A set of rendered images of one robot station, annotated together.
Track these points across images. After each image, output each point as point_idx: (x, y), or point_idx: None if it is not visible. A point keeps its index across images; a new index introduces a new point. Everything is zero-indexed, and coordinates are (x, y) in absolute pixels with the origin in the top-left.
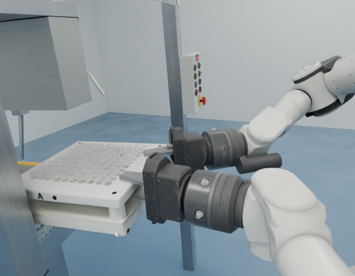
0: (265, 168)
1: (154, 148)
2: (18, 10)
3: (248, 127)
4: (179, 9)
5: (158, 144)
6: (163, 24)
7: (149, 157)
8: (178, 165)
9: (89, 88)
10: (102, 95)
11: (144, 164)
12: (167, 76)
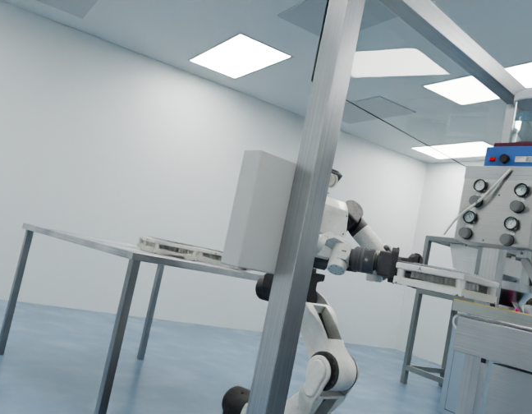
0: (377, 250)
1: (409, 262)
2: None
3: (350, 244)
4: (312, 86)
5: (402, 263)
6: (341, 116)
7: (419, 255)
8: (405, 257)
9: (456, 229)
10: (444, 234)
11: (421, 257)
12: (324, 205)
